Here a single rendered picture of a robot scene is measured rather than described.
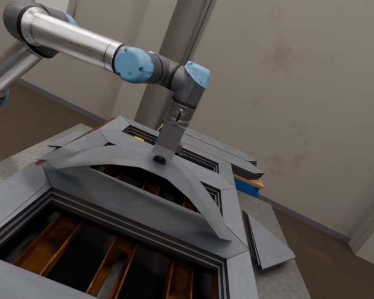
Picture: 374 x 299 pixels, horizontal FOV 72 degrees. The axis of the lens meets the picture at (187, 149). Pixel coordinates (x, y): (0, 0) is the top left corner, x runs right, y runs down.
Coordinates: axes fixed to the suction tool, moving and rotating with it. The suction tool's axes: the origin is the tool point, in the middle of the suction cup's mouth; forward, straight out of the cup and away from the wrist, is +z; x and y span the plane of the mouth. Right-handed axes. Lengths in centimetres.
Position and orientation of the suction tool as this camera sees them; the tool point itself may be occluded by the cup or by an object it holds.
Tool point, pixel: (157, 164)
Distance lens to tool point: 80.3
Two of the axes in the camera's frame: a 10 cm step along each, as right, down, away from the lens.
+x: -9.2, -3.9, -0.9
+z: -4.0, 8.6, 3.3
